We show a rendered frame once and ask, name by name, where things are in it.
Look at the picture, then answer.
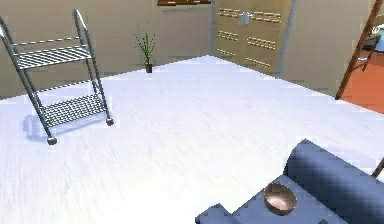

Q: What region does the green house plant in pot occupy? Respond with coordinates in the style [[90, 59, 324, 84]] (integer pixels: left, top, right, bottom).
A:
[[134, 23, 157, 74]]

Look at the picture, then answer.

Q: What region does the beige room door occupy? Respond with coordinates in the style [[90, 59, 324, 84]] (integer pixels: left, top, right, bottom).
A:
[[209, 0, 297, 77]]

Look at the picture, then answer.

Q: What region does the brown round bowl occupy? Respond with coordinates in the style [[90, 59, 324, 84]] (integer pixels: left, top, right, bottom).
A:
[[263, 182, 298, 217]]

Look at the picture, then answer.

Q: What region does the blue sofa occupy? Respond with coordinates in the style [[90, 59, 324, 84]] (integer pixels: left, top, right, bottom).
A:
[[194, 138, 384, 224]]

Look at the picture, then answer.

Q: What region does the brown framed wall picture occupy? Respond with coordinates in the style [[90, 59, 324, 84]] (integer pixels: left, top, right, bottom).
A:
[[157, 0, 213, 7]]

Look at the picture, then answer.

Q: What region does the grey metal wire shelf cart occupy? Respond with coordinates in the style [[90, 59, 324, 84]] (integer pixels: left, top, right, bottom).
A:
[[0, 8, 115, 146]]

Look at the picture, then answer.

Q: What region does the brown wooden door frame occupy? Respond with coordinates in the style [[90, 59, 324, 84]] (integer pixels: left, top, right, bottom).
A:
[[334, 0, 384, 101]]

